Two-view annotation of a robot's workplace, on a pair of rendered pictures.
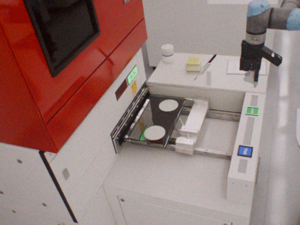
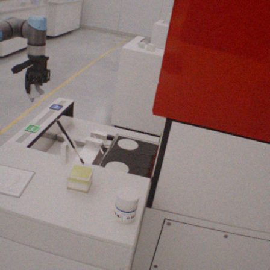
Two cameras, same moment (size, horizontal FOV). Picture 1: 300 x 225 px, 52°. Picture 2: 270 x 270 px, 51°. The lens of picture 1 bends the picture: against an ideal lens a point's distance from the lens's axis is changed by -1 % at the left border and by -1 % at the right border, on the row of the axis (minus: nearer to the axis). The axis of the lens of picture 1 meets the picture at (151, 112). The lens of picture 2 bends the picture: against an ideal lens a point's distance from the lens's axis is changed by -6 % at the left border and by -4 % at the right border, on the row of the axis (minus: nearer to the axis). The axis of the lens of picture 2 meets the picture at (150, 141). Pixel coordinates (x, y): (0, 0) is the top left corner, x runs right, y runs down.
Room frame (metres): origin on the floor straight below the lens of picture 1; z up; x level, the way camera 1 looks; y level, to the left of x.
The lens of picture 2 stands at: (2.29, -0.39, 1.64)
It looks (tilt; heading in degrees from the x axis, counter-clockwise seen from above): 29 degrees down; 157
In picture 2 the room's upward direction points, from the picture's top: 12 degrees clockwise
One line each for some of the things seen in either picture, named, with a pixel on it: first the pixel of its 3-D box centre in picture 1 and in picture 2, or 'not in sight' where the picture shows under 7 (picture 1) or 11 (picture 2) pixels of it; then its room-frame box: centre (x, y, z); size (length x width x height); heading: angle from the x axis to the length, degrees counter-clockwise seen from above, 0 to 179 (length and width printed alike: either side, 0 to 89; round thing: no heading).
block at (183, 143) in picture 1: (185, 143); (99, 134); (1.00, -0.13, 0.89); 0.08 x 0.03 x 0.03; 64
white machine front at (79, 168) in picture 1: (110, 120); (167, 122); (1.09, 0.18, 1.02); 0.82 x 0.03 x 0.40; 154
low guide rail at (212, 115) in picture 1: (193, 112); not in sight; (1.27, -0.22, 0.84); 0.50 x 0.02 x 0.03; 64
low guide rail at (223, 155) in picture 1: (179, 147); (103, 148); (1.03, -0.10, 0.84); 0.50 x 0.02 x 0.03; 64
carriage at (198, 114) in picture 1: (193, 125); (88, 155); (1.14, -0.20, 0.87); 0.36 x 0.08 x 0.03; 154
